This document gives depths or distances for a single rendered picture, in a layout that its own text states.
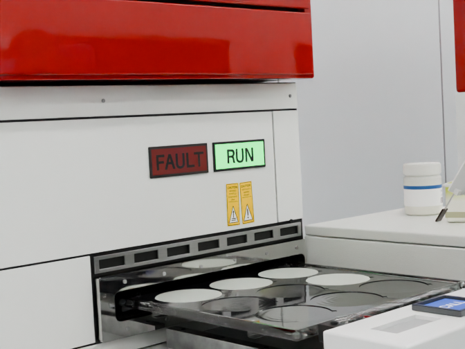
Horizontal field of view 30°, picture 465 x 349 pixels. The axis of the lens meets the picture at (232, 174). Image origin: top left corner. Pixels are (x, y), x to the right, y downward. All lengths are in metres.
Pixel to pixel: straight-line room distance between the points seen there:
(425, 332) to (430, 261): 0.61
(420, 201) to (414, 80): 2.79
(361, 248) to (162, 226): 0.35
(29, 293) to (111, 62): 0.34
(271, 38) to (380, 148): 2.75
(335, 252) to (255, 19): 0.42
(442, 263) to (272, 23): 0.47
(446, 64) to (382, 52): 0.54
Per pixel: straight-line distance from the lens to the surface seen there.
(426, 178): 1.63
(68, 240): 1.25
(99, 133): 1.28
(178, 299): 1.29
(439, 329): 0.81
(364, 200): 4.07
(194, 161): 1.38
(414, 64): 4.41
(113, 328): 1.30
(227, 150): 1.43
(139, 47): 1.27
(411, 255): 1.42
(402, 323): 0.85
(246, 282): 1.39
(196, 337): 1.28
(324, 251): 1.54
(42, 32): 1.18
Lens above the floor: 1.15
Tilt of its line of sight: 3 degrees down
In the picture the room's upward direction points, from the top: 3 degrees counter-clockwise
